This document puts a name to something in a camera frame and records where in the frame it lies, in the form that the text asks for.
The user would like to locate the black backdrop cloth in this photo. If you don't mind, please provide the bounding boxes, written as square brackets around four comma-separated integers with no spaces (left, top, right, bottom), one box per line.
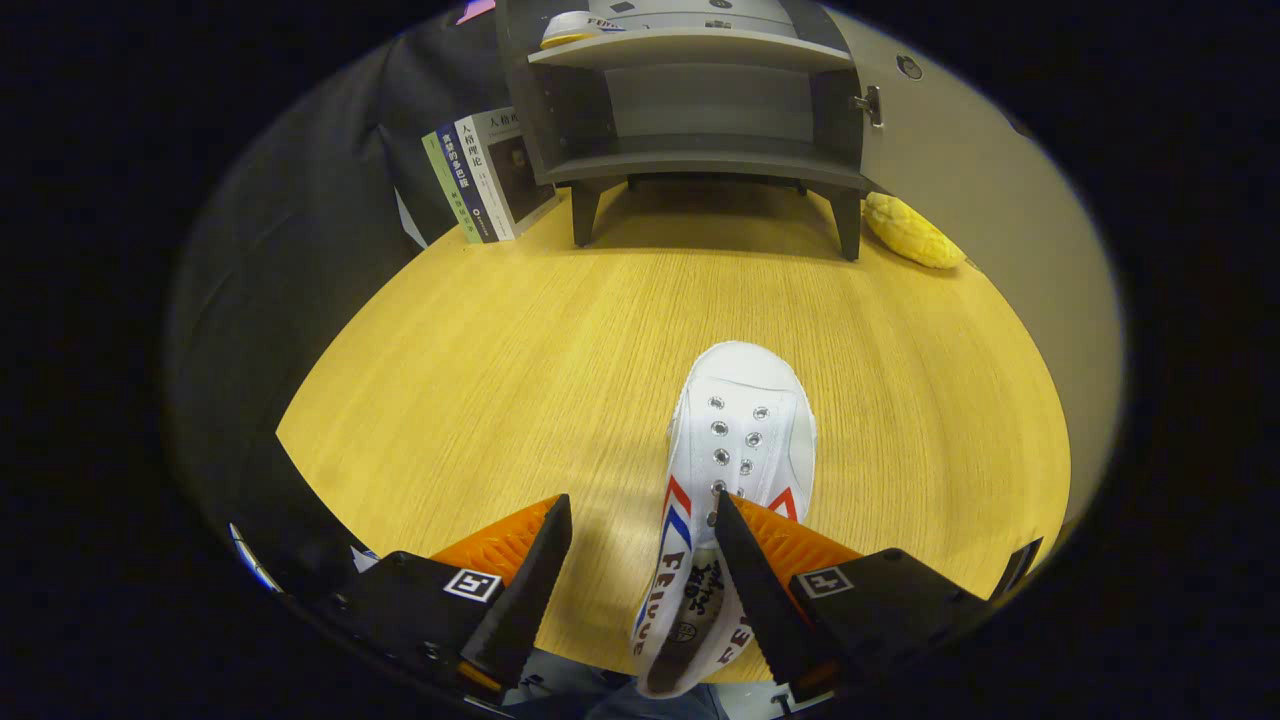
[168,8,533,571]

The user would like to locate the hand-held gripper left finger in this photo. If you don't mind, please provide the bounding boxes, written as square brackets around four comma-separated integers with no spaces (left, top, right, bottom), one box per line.
[330,493,574,701]

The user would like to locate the dark blue spine book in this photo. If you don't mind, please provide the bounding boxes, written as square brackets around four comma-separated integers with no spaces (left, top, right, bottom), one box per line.
[436,121,500,245]

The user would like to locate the person's blue jeans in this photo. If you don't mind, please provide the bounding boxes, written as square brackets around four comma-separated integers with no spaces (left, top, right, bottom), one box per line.
[498,648,733,720]

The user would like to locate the white cover book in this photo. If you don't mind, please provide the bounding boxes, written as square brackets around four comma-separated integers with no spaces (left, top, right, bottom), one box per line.
[455,106,562,242]

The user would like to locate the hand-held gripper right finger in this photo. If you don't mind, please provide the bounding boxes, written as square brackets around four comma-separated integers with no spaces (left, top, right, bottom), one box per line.
[713,490,991,701]

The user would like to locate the yellow plush toy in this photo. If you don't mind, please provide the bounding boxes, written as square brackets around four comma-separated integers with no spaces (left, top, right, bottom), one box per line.
[863,191,969,271]

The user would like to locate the white canvas shoe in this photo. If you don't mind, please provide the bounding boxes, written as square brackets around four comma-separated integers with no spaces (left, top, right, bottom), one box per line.
[629,341,819,700]
[540,10,627,51]

